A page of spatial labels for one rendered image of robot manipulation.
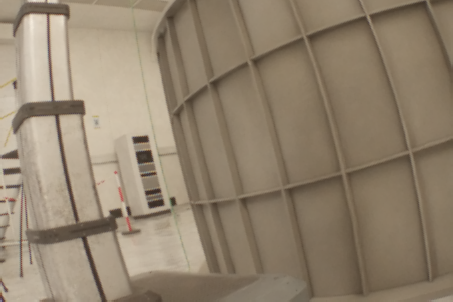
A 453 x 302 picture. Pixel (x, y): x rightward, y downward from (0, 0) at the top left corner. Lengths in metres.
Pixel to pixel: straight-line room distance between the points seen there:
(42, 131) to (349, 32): 0.79
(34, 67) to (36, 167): 0.18
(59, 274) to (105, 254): 0.09
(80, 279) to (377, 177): 0.75
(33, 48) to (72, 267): 0.38
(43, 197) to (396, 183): 0.82
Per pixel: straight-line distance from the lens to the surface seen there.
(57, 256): 0.58
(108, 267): 0.61
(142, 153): 8.73
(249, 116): 1.13
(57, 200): 0.59
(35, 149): 0.60
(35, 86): 0.64
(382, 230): 1.00
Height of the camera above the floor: 0.46
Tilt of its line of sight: 8 degrees up
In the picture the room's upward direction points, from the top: 14 degrees counter-clockwise
